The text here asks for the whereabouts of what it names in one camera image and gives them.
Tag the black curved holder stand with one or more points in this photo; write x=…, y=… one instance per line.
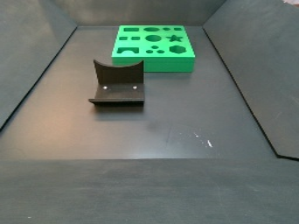
x=121, y=84

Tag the green shape sorter block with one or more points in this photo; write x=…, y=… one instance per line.
x=161, y=45

